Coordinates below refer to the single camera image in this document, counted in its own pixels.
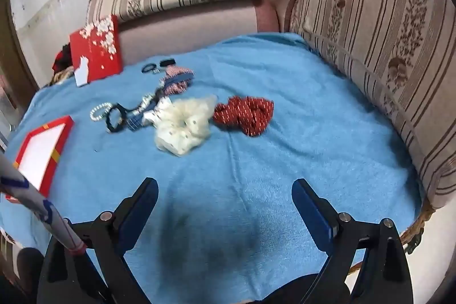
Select brown wooden door frame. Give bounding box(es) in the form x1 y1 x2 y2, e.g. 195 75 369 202
0 0 40 94

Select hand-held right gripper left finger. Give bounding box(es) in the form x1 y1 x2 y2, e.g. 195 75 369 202
37 177 159 304

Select tan woven bundle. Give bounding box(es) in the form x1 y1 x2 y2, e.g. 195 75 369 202
48 69 76 87

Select dark red-black clothes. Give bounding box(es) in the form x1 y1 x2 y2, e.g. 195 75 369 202
53 43 74 75

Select light blue blanket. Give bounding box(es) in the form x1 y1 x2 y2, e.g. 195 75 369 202
0 32 426 304

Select wide striped floral sofa cushion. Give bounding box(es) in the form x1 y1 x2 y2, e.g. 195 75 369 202
288 0 456 210

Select white blue-printed tube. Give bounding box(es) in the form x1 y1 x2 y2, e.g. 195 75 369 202
0 154 87 256

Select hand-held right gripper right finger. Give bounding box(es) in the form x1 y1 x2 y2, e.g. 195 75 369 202
291 179 414 304

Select red gift box tray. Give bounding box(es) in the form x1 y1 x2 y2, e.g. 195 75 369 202
5 115 75 205

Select large black hair tie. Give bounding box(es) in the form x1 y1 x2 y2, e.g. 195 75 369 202
106 104 138 134

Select blue plaid hair bow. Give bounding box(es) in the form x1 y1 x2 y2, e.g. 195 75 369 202
126 94 172 130

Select pink sofa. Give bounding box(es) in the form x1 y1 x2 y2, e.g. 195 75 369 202
85 0 456 212

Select pink patterned scrunchie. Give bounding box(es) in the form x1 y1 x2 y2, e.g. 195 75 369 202
158 65 195 94

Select white pearl bracelet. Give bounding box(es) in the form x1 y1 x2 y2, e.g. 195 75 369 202
90 102 113 122

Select white paper card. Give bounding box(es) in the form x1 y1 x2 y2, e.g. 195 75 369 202
74 56 89 87

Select white fluffy scrunchie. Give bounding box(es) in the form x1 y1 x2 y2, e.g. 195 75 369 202
154 95 218 157

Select black strap buckle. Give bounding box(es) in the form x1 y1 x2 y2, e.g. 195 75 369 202
404 227 425 255

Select red dotted scrunchie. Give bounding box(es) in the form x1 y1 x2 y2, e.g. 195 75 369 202
213 95 274 137

